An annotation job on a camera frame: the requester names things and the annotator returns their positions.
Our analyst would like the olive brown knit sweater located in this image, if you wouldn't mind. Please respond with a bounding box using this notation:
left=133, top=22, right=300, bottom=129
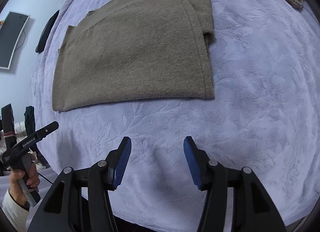
left=52, top=0, right=214, bottom=111

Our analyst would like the white left sleeve forearm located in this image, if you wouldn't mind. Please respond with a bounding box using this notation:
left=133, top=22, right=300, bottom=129
left=2, top=189, right=30, bottom=231

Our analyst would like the person's left hand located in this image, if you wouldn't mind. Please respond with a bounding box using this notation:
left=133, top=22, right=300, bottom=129
left=9, top=154, right=41, bottom=207

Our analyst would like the pale pink quilted jacket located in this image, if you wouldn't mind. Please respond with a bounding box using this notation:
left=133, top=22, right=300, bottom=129
left=14, top=121, right=26, bottom=136

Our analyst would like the black object at bed edge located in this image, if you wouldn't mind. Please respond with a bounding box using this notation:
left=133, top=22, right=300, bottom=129
left=35, top=10, right=60, bottom=54

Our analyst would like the wall mounted curved monitor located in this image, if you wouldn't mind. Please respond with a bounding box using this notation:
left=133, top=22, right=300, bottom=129
left=0, top=12, right=30, bottom=69

